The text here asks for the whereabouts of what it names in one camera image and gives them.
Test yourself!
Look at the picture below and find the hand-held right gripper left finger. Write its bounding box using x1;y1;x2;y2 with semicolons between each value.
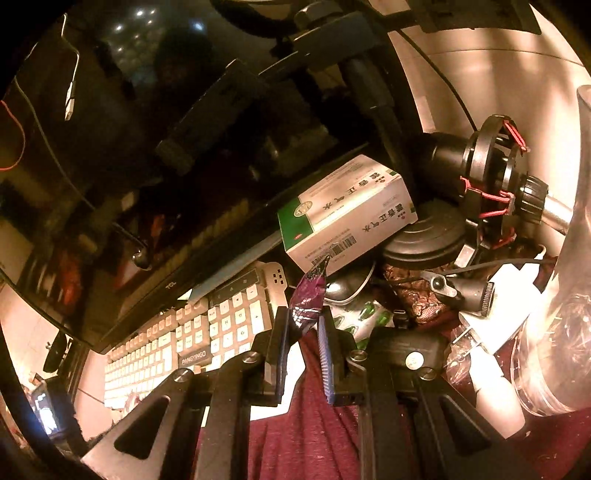
81;307;301;480

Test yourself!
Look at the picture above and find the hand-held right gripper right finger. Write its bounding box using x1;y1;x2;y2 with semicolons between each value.
316;307;539;480

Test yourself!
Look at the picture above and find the purple snack packet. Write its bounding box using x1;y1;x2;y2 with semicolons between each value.
288;256;331;343

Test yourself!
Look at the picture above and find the white green print snack packet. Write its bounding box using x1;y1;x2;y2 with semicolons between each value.
332;300;394;348

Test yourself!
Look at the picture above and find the white computer keyboard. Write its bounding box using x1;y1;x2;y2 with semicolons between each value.
104;261;290;409

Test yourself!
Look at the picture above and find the black computer mouse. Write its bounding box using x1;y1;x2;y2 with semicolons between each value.
323;265;378;306

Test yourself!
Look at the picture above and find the black box with round sticker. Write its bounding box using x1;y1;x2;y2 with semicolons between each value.
369;330;451;376

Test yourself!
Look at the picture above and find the dark red table cloth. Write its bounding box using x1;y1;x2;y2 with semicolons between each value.
194;323;591;480

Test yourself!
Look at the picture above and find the brown patterned pouch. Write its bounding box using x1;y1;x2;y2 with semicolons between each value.
383;263;462;326

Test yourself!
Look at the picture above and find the white and green medicine box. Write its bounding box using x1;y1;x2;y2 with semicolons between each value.
277;154;419;274

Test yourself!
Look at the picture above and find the black metal clamp knob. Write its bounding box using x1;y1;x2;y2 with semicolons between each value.
420;270;498;319

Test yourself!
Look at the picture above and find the black round stand base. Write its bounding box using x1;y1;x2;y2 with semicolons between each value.
381;200;467;271

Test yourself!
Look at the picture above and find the white plastic bottle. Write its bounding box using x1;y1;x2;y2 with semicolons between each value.
468;355;528;440

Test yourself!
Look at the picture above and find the white paper box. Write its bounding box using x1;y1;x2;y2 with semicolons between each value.
457;257;560;357

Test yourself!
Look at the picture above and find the black frying pan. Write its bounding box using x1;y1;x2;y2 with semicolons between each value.
43;331;71;376

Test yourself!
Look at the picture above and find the black computer monitor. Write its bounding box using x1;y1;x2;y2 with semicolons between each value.
0;9;402;355

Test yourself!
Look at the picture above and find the black phone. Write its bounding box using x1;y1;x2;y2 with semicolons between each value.
30;378;80;440

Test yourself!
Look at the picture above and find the black microphone with shock mount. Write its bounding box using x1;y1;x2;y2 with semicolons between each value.
416;113;579;251

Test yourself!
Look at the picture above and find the thin black cable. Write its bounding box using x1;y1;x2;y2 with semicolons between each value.
396;28;478;132

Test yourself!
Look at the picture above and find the white usb cable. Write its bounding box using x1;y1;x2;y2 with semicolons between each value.
11;14;82;123

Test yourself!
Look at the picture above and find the thin red wire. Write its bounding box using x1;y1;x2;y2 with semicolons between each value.
0;99;27;172

